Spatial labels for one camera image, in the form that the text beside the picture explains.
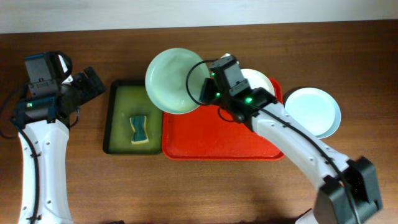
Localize mint green plate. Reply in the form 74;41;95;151
145;48;210;114

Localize white plate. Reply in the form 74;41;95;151
241;68;275;96

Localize green and yellow sponge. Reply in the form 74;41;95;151
129;115;149;144

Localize light blue plate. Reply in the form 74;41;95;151
283;87;341;139

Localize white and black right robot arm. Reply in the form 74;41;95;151
200;78;382;223

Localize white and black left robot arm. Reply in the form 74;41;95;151
11;67;106;223

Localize red plastic tray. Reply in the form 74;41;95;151
161;77;286;161

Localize dark green tray with water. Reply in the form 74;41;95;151
103;80;163;155

